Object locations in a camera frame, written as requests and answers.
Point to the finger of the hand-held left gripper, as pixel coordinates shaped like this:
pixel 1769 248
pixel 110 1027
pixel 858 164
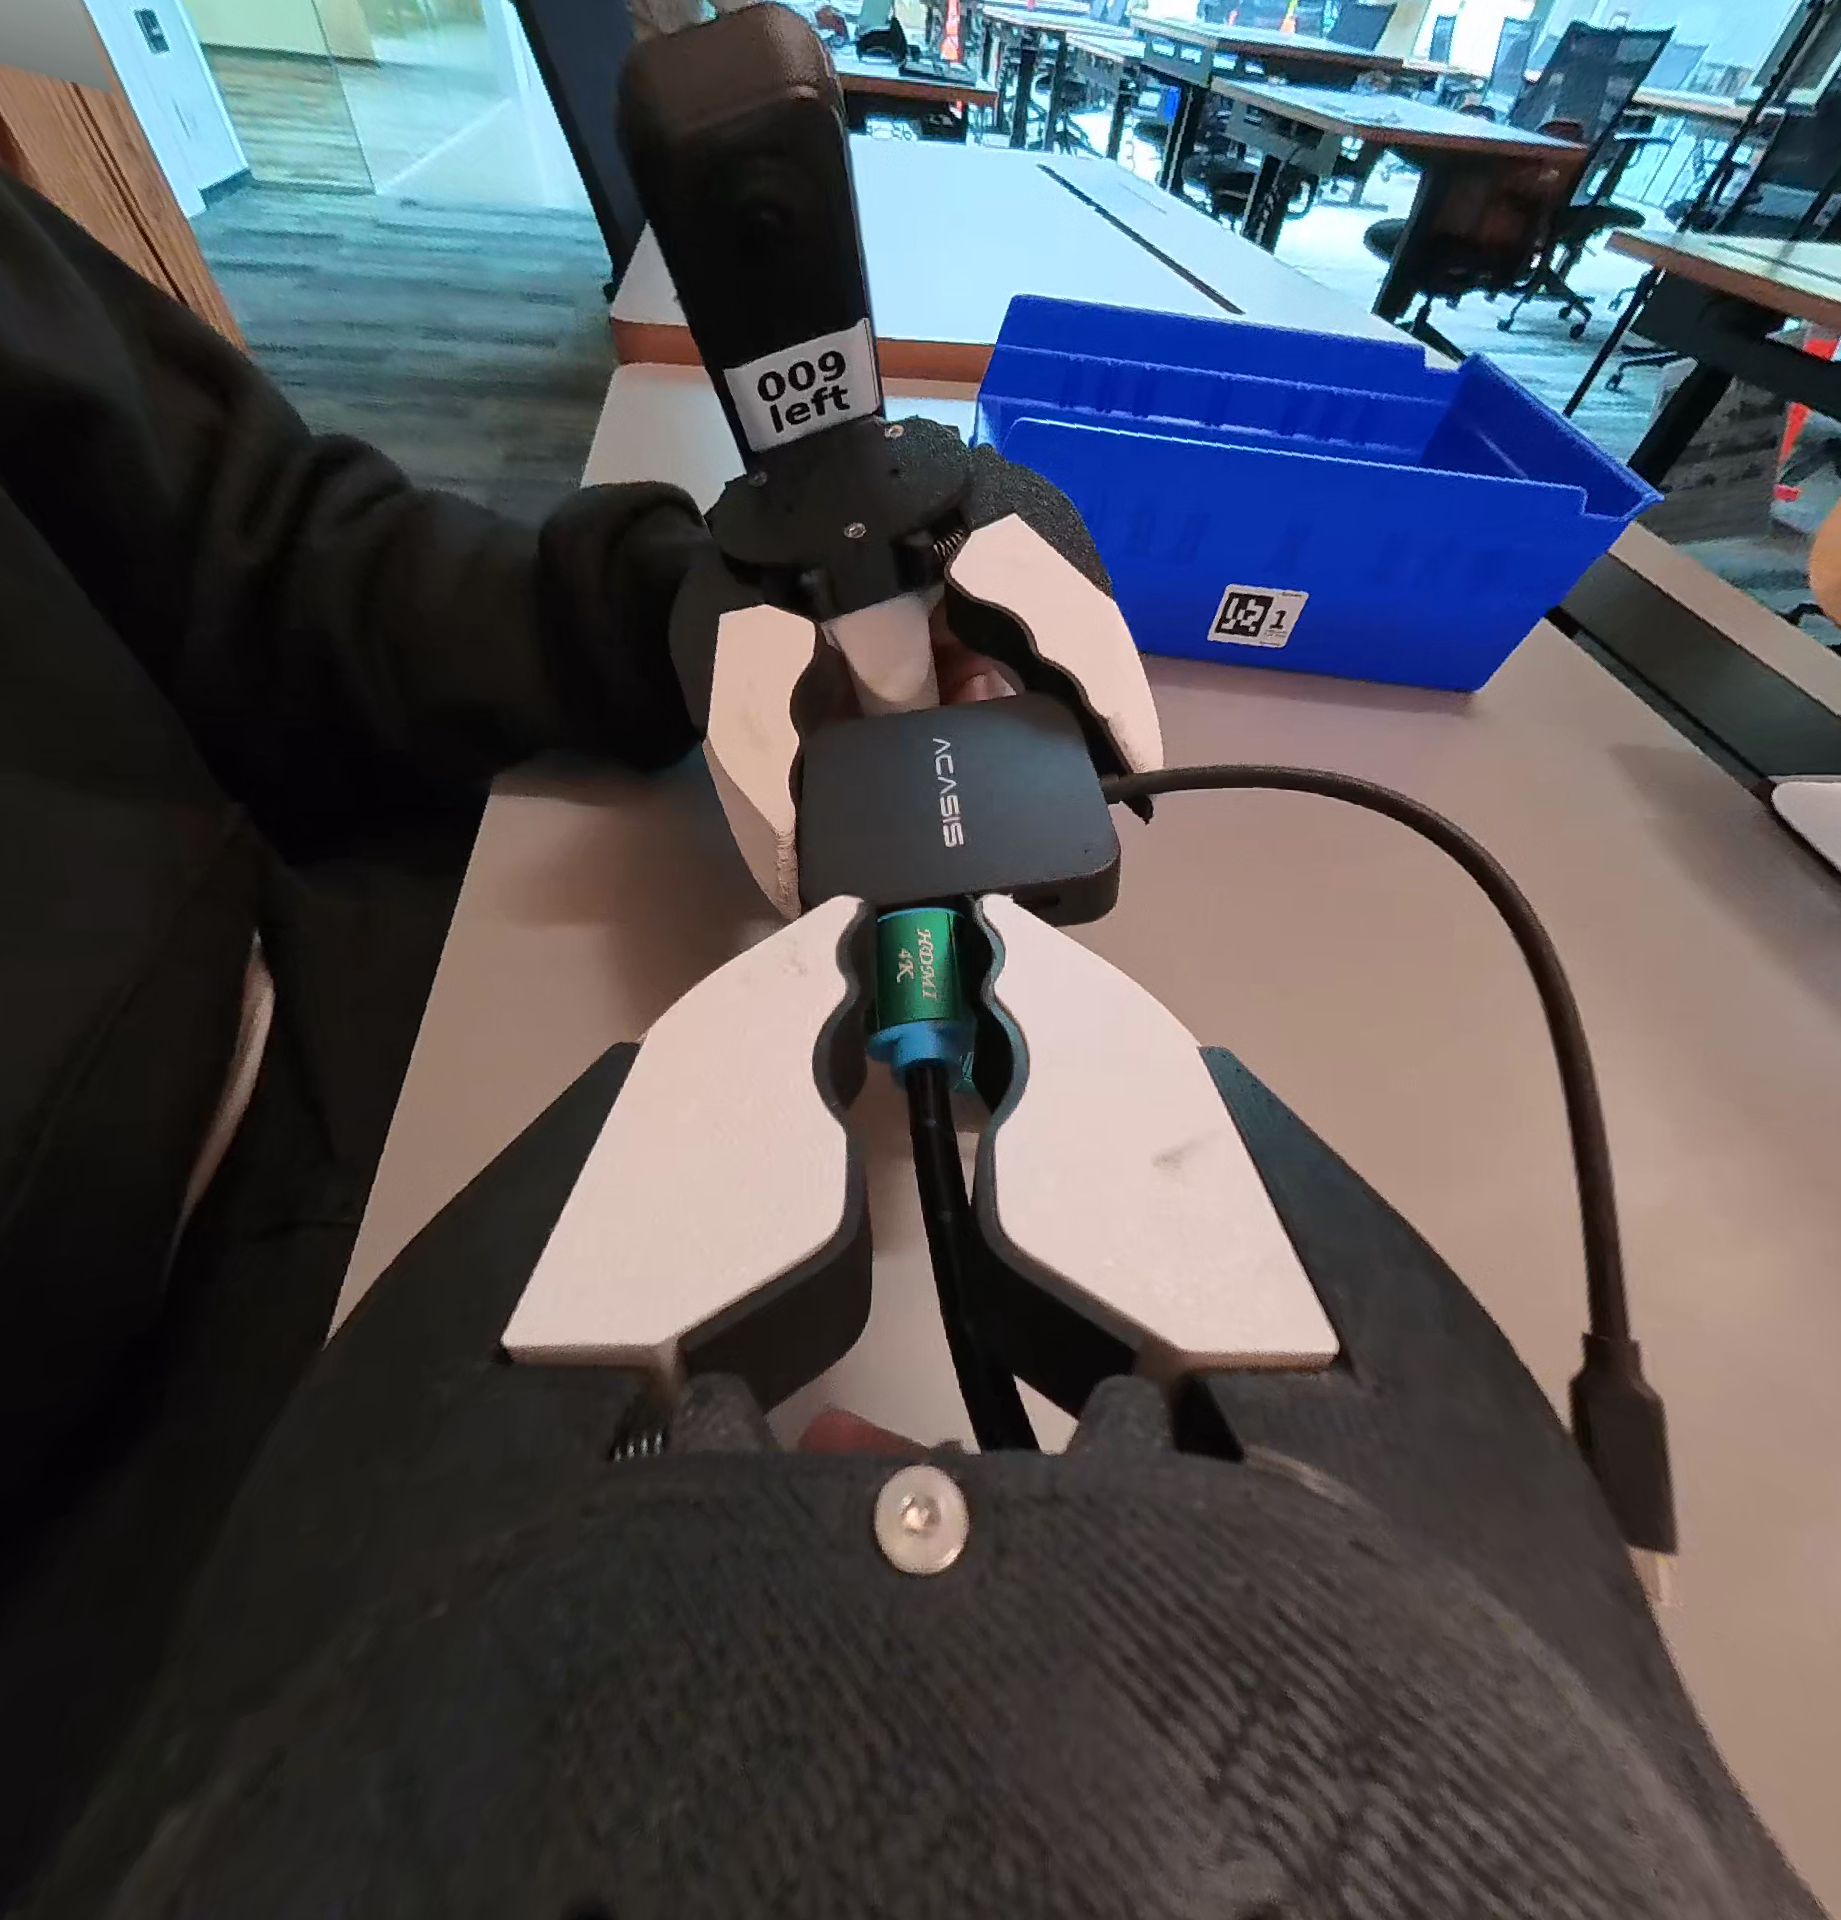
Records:
pixel 747 720
pixel 1055 600

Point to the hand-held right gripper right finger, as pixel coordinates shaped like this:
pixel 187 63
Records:
pixel 1161 1185

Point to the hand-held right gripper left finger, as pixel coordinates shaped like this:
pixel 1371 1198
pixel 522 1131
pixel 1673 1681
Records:
pixel 696 1185

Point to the black square video adapter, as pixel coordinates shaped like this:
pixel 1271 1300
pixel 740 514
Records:
pixel 996 811

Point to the blue storage bin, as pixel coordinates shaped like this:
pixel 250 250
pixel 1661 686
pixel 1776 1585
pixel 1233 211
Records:
pixel 1385 571

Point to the person's left forearm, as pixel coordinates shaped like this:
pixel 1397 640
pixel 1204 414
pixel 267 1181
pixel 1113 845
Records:
pixel 455 630

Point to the white desk brown edge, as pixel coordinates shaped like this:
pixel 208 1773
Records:
pixel 936 224

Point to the grey desk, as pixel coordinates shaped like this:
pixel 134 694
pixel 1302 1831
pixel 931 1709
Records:
pixel 1310 930

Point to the brown background desk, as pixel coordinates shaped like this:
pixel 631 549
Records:
pixel 1385 129
pixel 1759 270

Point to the dark desk divider strip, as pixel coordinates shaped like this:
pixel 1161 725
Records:
pixel 1686 661

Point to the person's left hand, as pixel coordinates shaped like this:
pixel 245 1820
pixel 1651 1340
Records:
pixel 963 679

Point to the person's right hand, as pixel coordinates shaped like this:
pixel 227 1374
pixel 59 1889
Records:
pixel 861 1433

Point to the person's black hoodie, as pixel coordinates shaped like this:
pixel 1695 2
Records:
pixel 80 1051

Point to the wooden pillar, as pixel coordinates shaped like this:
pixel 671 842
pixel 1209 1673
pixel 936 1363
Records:
pixel 94 195

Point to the black mesh office chair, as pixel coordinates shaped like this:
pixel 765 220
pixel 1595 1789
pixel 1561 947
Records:
pixel 1587 121

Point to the silver stand base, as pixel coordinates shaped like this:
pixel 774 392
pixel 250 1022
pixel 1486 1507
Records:
pixel 1836 841

